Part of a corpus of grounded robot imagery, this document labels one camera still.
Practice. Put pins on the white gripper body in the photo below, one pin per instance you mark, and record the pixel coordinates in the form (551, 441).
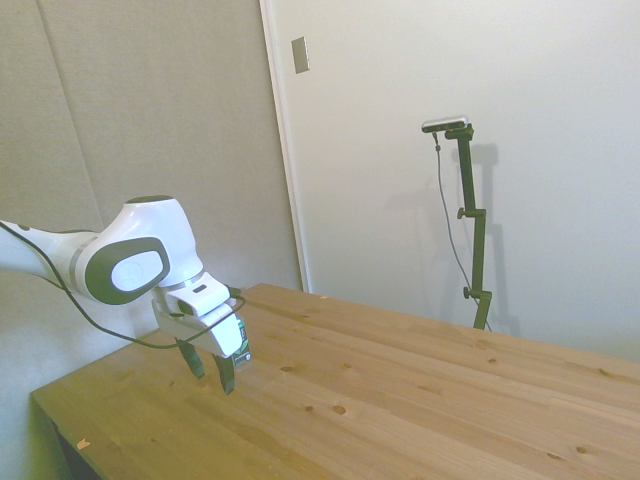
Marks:
(225, 335)

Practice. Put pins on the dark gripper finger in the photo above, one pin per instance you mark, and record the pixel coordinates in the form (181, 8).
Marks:
(195, 362)
(226, 376)

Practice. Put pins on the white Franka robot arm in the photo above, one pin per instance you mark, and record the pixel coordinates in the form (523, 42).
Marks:
(125, 235)

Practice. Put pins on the small bottle with green label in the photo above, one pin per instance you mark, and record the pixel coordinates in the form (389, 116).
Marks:
(244, 345)

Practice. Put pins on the white door frame trim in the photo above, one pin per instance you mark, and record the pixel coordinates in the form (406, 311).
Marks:
(285, 150)

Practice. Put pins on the dark green camera stand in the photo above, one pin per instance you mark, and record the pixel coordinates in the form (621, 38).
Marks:
(475, 235)

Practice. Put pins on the grey wall switch plate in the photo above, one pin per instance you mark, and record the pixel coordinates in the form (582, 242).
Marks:
(300, 55)

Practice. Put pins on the silver exterior camera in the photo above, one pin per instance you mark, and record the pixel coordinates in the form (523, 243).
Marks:
(445, 123)

